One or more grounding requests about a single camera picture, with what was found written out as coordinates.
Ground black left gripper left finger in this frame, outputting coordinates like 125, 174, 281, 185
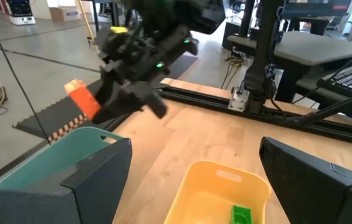
0, 138, 132, 224

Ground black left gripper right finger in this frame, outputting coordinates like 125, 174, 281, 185
259, 136, 352, 224

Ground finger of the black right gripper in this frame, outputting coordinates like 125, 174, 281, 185
90, 90, 147, 125
96, 67, 127, 108

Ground orange toy building block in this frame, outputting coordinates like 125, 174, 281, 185
63, 78, 103, 122

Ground green toy building block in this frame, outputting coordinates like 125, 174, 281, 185
229, 204, 254, 224

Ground yellow tape tag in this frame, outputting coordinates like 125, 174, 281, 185
109, 26, 129, 35

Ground teal plastic bin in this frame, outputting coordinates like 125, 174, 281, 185
0, 126, 124, 190

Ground yellow pole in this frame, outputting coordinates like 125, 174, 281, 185
76, 0, 101, 55

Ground black floor mat checkered edge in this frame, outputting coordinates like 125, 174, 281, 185
12, 54, 200, 144

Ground cardboard box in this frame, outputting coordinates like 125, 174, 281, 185
49, 6, 82, 23

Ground black computer tower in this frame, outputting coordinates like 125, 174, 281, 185
221, 21, 243, 51

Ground white and black floor machine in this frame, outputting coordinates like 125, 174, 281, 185
6, 0, 37, 26

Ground yellow plastic bin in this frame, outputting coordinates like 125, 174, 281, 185
163, 159, 272, 224

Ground black computer keyboard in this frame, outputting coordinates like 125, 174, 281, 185
317, 61, 352, 98

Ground grey topped desk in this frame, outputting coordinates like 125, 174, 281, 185
226, 30, 352, 104

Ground black computer monitor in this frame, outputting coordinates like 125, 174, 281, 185
282, 0, 352, 20

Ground black diagonal frame brace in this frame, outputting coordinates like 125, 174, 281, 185
284, 88, 352, 126

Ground yellow floor cables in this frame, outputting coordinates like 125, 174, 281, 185
220, 53, 249, 90

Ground thin black cable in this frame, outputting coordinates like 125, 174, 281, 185
0, 0, 52, 146

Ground silver metal bracket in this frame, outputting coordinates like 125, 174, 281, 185
228, 86, 251, 113

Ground black aluminium frame post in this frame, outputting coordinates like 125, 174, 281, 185
243, 0, 286, 114

